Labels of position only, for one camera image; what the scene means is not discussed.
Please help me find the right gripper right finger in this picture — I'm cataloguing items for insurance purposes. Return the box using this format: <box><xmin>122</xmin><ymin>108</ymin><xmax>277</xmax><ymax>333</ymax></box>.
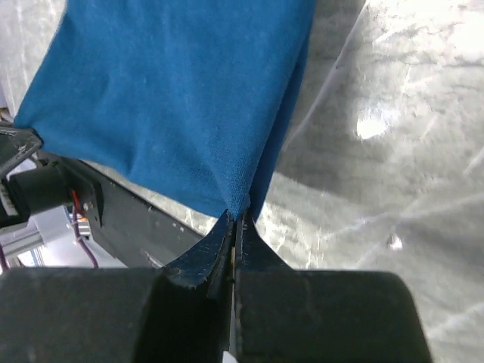
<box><xmin>234</xmin><ymin>211</ymin><xmax>291</xmax><ymax>271</ymax></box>

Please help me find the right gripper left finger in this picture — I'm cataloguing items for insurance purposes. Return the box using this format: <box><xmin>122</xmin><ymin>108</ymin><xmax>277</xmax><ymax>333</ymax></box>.
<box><xmin>162</xmin><ymin>211</ymin><xmax>233</xmax><ymax>299</ymax></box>

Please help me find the blue t shirt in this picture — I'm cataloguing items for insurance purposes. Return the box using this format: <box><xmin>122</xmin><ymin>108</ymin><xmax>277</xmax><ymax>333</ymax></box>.
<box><xmin>14</xmin><ymin>1</ymin><xmax>316</xmax><ymax>218</ymax></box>

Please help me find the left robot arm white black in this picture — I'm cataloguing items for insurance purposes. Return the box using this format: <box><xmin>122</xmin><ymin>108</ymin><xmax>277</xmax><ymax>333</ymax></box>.
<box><xmin>1</xmin><ymin>122</ymin><xmax>104</xmax><ymax>233</ymax></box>

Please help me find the black base beam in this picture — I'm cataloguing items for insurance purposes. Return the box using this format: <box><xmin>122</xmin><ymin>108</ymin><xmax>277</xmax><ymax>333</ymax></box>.
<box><xmin>60</xmin><ymin>157</ymin><xmax>201</xmax><ymax>267</ymax></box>

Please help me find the aluminium frame rail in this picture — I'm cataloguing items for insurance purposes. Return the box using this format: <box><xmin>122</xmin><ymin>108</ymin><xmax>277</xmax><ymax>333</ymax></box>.
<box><xmin>0</xmin><ymin>206</ymin><xmax>129</xmax><ymax>269</ymax></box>

